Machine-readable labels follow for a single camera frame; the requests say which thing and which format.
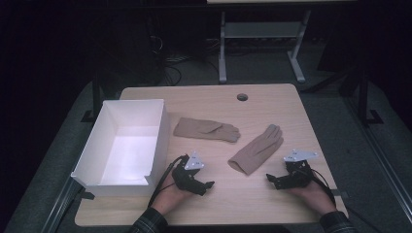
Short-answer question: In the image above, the beige glove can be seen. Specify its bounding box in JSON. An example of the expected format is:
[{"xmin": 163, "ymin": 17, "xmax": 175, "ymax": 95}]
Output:
[
  {"xmin": 173, "ymin": 116, "xmax": 241, "ymax": 144},
  {"xmin": 227, "ymin": 123, "xmax": 285, "ymax": 177}
]

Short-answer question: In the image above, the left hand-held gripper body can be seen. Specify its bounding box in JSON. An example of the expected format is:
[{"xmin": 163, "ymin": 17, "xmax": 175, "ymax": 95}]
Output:
[{"xmin": 171, "ymin": 150, "xmax": 208, "ymax": 196}]

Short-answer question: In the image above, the white cardboard box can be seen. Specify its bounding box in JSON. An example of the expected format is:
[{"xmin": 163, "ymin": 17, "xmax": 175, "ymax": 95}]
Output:
[{"xmin": 70, "ymin": 98, "xmax": 172, "ymax": 197}]

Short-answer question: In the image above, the grey metal stand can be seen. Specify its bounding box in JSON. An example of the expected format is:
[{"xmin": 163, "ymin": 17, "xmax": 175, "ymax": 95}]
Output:
[{"xmin": 217, "ymin": 9, "xmax": 312, "ymax": 84}]

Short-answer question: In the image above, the bundle of floor cables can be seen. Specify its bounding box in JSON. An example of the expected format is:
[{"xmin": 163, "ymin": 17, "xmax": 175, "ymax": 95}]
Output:
[{"xmin": 147, "ymin": 32, "xmax": 198, "ymax": 87}]

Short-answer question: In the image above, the person's left hand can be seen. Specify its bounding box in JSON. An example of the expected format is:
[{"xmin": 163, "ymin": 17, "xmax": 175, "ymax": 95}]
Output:
[{"xmin": 150, "ymin": 174, "xmax": 196, "ymax": 216}]

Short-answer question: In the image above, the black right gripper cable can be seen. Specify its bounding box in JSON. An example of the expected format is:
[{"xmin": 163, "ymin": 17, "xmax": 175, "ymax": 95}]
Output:
[{"xmin": 309, "ymin": 167, "xmax": 338, "ymax": 206}]

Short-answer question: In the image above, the aluminium floor rail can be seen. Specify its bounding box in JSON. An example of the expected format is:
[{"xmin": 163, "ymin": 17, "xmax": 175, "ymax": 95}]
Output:
[
  {"xmin": 343, "ymin": 96, "xmax": 412, "ymax": 225},
  {"xmin": 40, "ymin": 178, "xmax": 86, "ymax": 233}
]

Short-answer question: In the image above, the person's right hand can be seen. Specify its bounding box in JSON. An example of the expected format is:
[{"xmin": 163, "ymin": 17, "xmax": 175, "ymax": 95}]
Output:
[{"xmin": 286, "ymin": 180, "xmax": 335, "ymax": 216}]

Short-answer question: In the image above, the black metal stand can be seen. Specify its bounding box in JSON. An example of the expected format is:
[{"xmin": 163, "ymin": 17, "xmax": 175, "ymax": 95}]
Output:
[
  {"xmin": 81, "ymin": 64, "xmax": 105, "ymax": 123},
  {"xmin": 339, "ymin": 64, "xmax": 385, "ymax": 126}
]

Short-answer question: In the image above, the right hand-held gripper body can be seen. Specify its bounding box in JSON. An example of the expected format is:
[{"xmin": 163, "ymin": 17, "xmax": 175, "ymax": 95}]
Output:
[{"xmin": 279, "ymin": 149, "xmax": 320, "ymax": 190}]

